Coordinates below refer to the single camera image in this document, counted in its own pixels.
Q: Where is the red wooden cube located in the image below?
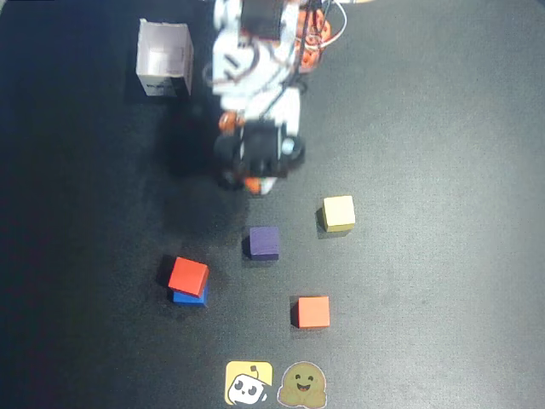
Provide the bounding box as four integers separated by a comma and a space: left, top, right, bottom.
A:
167, 256, 210, 299

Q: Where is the yellow robot face sticker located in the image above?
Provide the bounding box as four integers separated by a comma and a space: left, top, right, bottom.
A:
224, 360, 274, 406

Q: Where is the hugging face emoji sticker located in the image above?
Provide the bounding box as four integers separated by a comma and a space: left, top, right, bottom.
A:
277, 360, 329, 407

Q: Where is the orange wooden cube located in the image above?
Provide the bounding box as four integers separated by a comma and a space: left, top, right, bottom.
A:
296, 296, 331, 329

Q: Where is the orange robot base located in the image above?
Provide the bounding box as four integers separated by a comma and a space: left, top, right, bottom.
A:
297, 8, 334, 72

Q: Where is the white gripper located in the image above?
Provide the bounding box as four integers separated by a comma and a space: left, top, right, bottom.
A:
217, 83, 302, 196

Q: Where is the black camera cable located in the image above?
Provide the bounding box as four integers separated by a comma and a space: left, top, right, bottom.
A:
259, 0, 319, 120

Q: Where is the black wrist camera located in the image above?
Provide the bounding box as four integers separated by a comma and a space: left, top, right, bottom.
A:
212, 120, 307, 192

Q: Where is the white cardboard box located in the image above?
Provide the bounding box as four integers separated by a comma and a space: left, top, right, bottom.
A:
135, 17, 195, 99

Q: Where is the purple wooden cube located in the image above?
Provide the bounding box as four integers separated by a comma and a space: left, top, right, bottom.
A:
248, 225, 280, 261

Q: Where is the blue wooden cube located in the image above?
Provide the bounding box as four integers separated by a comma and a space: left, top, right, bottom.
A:
171, 280, 211, 308

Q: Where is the white servo wire bundle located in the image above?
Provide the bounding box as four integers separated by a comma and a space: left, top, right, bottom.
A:
313, 0, 348, 50

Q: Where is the yellow wooden cube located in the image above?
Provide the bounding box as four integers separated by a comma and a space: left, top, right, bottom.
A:
321, 195, 356, 233

